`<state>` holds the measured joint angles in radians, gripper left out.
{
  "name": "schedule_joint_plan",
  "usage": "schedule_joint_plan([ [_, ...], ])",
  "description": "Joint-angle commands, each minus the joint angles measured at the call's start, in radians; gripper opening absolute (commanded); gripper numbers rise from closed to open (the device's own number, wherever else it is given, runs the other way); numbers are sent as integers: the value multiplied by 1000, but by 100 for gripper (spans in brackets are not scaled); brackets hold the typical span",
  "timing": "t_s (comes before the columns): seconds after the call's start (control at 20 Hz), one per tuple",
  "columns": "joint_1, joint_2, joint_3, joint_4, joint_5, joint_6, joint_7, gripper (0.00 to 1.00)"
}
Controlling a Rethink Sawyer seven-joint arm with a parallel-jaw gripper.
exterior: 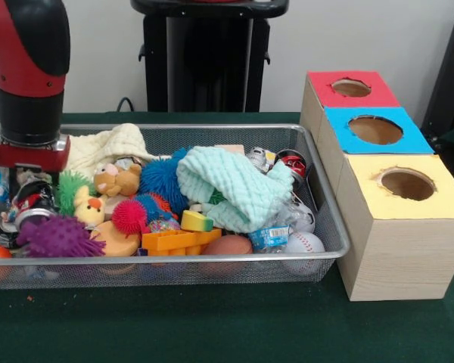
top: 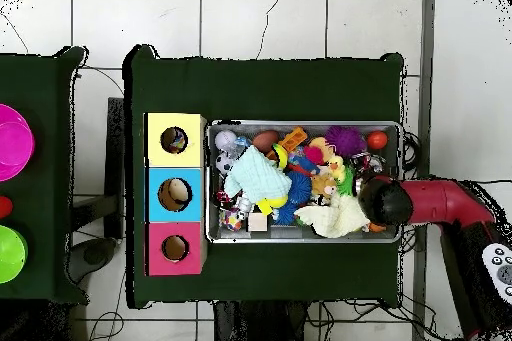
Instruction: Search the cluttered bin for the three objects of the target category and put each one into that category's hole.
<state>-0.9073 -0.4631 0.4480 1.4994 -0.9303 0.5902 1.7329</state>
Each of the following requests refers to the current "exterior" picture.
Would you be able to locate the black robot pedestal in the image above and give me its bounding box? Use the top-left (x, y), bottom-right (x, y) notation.
top-left (130, 0), bottom-right (291, 113)

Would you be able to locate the orange plastic toy brick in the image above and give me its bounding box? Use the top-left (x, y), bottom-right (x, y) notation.
top-left (141, 228), bottom-right (223, 257)

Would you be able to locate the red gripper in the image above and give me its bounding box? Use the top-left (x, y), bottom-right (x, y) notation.
top-left (0, 138), bottom-right (71, 207)

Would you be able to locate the green spiky rubber ball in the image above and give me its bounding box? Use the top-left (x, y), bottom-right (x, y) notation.
top-left (56, 169), bottom-right (94, 216)

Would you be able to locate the mint green waffle cloth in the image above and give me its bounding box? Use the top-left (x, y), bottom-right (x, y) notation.
top-left (176, 145), bottom-right (295, 234)

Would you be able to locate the black cable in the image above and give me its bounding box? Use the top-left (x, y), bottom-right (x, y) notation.
top-left (115, 97), bottom-right (137, 113)

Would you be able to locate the purple spiky rubber ball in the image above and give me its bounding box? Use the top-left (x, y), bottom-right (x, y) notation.
top-left (17, 215), bottom-right (107, 259)

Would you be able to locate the blue spiky rubber ball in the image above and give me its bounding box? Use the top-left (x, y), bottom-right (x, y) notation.
top-left (138, 146), bottom-right (193, 213)

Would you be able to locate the black silver-topped drink can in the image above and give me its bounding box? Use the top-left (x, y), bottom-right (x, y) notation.
top-left (0, 218), bottom-right (22, 249)

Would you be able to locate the black equipment stand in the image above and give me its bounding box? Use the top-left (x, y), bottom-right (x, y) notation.
top-left (419, 6), bottom-right (454, 152)

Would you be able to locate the cream waffle cloth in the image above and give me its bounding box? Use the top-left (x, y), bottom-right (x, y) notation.
top-left (66, 123), bottom-right (167, 173)

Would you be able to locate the black and red drink can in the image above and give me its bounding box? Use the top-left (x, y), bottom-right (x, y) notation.
top-left (11, 181), bottom-right (58, 230)

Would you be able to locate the wooden box with three holes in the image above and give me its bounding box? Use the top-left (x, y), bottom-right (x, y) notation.
top-left (300, 70), bottom-right (454, 303)

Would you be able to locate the shallow silver mesh bin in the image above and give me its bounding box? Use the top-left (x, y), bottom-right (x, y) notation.
top-left (0, 123), bottom-right (351, 291)

